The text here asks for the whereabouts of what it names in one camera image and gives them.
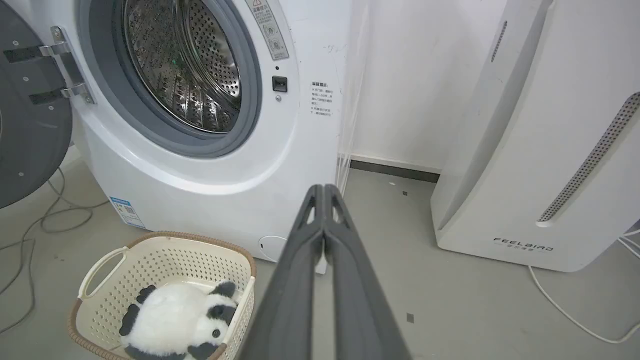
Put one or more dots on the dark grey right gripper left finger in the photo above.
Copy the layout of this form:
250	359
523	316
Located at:
290	300

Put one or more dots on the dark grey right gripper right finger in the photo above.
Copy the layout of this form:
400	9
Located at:
360	300

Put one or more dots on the panda plush toy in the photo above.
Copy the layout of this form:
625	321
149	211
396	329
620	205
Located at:
175	320

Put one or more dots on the grey washing machine door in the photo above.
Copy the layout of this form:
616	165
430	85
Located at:
25	125

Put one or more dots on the cream perforated laundry basket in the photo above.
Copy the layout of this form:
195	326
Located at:
165	265

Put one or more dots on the white front-load washing machine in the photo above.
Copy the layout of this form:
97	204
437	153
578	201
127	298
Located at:
210	150

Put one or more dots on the white tall air purifier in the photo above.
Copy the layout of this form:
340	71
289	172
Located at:
540	125

